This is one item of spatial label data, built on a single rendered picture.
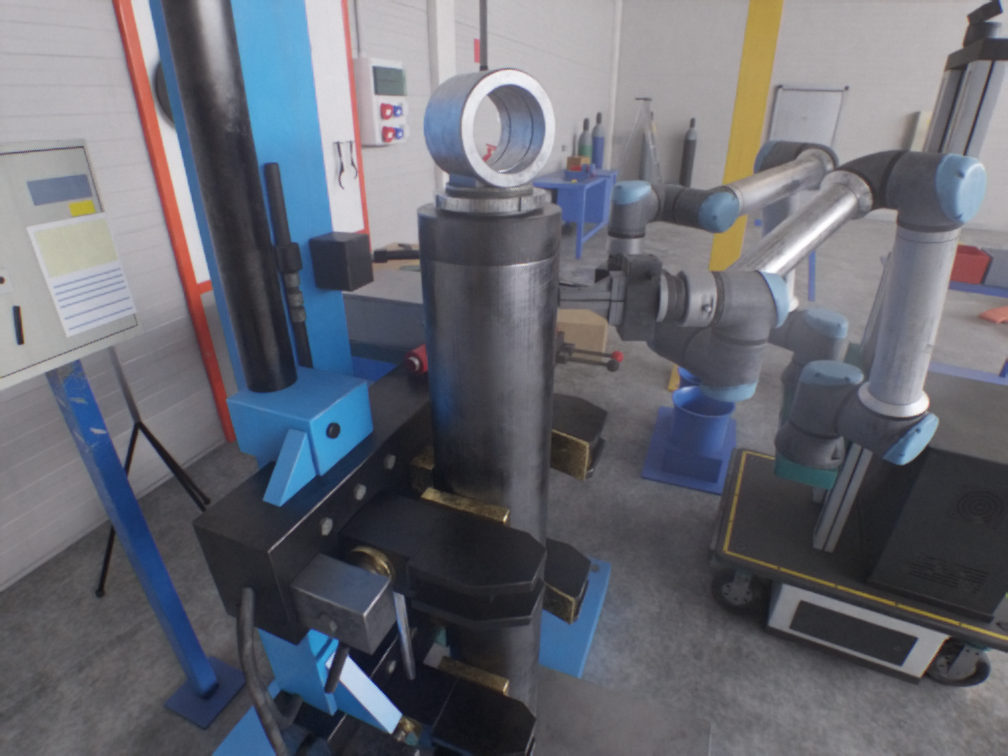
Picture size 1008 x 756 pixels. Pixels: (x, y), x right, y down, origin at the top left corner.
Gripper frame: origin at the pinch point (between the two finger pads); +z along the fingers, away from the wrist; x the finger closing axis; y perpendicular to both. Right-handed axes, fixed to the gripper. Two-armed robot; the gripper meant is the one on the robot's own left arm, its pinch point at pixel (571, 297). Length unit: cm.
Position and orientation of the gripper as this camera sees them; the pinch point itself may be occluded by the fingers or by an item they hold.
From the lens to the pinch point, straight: 84.5
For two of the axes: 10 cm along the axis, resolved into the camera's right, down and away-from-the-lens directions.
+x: 0.0, 8.9, 4.6
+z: -10.0, 0.0, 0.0
